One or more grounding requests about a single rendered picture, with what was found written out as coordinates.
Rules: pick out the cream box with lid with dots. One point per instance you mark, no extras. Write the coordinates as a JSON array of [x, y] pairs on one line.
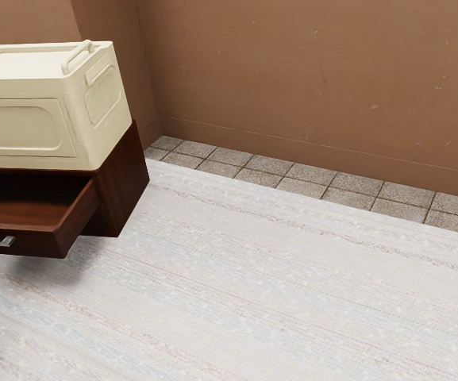
[[34, 99]]

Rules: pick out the dark brown drawer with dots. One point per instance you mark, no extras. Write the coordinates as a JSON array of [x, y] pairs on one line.
[[34, 222]]

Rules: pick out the dark brown wooden cabinet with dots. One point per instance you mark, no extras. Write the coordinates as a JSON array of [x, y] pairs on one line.
[[123, 178]]

